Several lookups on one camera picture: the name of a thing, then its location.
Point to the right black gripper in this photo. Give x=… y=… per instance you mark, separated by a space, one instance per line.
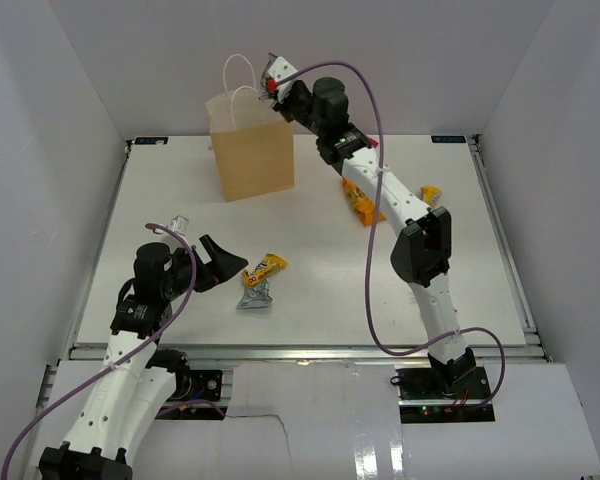
x=285 y=102

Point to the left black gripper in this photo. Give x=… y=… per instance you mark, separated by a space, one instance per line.
x=223 y=266

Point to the yellow M&M's packet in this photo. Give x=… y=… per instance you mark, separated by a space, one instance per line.
x=268 y=266

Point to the brown chocolate bar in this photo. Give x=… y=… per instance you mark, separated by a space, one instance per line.
x=268 y=86

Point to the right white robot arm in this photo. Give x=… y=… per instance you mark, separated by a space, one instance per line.
x=420 y=256

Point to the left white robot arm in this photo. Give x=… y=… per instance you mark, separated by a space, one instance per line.
x=138 y=377

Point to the brown paper bag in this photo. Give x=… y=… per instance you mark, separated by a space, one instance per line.
x=253 y=145

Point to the large orange candy bag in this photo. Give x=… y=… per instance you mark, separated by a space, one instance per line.
x=360 y=204

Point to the silver foil snack packet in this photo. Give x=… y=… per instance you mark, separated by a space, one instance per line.
x=256 y=297

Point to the small yellow snack bar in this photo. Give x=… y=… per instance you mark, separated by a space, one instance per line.
x=431 y=195

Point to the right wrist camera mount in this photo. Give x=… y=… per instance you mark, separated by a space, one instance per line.
x=282 y=70

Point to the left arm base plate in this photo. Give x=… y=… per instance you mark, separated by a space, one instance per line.
x=198 y=384

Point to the aluminium frame rail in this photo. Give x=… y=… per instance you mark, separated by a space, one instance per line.
x=527 y=353

